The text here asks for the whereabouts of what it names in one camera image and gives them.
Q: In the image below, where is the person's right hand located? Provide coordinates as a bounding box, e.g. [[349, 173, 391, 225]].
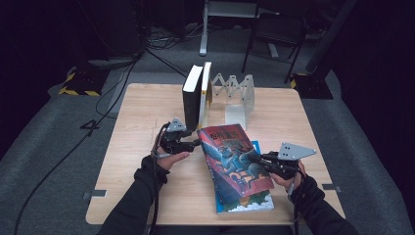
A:
[[270, 161, 306, 192]]

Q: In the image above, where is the bundle of floor cables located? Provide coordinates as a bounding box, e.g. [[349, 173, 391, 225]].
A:
[[145, 23, 204, 52]]

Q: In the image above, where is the dark slanted stand post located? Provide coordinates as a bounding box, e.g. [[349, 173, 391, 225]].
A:
[[304, 0, 358, 74]]

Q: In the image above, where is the long black floor cable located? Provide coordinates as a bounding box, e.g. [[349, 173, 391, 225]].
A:
[[9, 60, 141, 235]]

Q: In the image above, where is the right hand-held gripper cable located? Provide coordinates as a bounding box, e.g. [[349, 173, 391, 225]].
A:
[[287, 180, 302, 235]]

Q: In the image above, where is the bright blue mountain picture book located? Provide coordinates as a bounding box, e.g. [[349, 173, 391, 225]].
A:
[[214, 140, 275, 214]]

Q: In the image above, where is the hand-held gripper cable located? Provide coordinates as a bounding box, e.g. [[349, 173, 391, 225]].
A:
[[287, 180, 302, 235], [150, 121, 171, 235]]

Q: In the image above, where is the yellow and black striped stand base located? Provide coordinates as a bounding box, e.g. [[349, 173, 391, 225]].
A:
[[58, 67, 111, 97], [289, 71, 335, 101]]

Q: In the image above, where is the white expandable book rack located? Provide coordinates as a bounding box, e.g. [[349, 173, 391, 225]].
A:
[[208, 72, 256, 131]]

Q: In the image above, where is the short black floor cable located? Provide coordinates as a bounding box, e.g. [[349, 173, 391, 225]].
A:
[[145, 48, 188, 78]]

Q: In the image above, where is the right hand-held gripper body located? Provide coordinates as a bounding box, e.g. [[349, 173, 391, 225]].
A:
[[260, 142, 317, 180]]

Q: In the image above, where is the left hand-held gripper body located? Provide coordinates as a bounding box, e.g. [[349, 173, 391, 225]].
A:
[[160, 117, 194, 155]]

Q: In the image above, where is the left hand-held gripper cable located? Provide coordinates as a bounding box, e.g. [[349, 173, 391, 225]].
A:
[[150, 121, 171, 235]]

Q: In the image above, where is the yellow book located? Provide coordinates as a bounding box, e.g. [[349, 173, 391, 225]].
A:
[[198, 61, 213, 130]]

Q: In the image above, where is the black folding chair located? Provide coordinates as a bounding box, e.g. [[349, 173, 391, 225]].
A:
[[241, 11, 308, 84]]

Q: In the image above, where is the grey metal desk leg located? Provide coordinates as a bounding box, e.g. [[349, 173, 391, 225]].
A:
[[199, 0, 259, 57]]

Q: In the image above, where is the dark red and blue illustrated book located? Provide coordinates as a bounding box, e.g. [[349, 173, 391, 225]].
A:
[[196, 122, 276, 205]]

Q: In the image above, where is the person's left hand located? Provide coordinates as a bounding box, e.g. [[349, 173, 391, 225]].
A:
[[151, 145, 191, 170]]

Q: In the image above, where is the black hardcover book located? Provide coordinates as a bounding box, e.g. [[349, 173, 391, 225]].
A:
[[181, 64, 205, 131]]

